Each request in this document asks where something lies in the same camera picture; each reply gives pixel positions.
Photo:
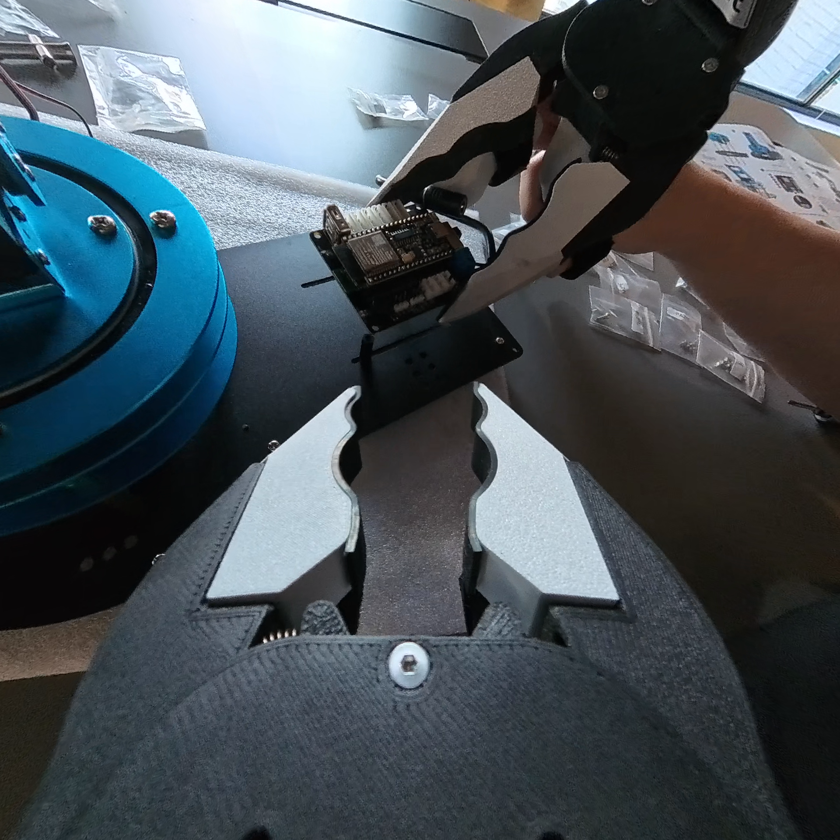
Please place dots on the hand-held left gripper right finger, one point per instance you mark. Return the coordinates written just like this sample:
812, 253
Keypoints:
544, 525

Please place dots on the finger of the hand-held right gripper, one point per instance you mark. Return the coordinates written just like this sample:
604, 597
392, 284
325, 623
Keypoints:
472, 118
564, 216

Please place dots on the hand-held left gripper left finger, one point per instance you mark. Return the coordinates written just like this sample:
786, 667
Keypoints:
282, 525

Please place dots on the black metal base plate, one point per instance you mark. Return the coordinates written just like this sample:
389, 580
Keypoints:
282, 367

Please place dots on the black circuit board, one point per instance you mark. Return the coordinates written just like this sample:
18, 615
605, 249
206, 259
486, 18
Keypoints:
387, 262

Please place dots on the person's right forearm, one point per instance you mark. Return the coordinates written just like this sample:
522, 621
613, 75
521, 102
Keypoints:
754, 262

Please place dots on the dark desk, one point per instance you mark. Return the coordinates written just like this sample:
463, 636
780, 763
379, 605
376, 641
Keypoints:
275, 85

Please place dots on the person's right hand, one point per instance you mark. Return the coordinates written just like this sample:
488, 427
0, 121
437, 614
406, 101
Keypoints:
531, 187

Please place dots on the black flat panel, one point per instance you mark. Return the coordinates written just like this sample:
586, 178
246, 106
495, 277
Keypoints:
407, 26

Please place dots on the pile of small screw bags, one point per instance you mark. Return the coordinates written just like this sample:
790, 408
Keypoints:
682, 321

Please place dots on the printed instruction sheet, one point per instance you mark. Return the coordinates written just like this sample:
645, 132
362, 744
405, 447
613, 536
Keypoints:
768, 170

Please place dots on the window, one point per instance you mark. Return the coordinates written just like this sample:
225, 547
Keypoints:
807, 46

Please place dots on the large clear plastic bag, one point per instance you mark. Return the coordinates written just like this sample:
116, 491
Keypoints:
144, 88

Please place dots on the metal rod part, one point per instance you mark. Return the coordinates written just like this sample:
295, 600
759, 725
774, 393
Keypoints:
39, 54

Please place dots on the crumpled clear plastic bag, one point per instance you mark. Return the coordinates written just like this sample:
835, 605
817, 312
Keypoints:
23, 19

